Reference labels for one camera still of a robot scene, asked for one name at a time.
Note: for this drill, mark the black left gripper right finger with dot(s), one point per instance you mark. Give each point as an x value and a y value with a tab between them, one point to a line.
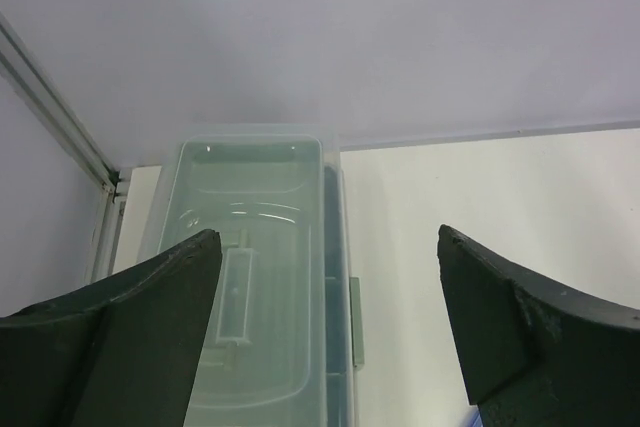
534	351

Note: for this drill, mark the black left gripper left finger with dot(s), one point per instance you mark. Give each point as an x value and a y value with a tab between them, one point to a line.
122	351

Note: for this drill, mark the green translucent tool box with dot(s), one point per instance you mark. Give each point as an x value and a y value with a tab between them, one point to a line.
278	350

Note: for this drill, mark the aluminium frame post left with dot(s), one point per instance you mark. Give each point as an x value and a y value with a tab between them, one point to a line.
20	68

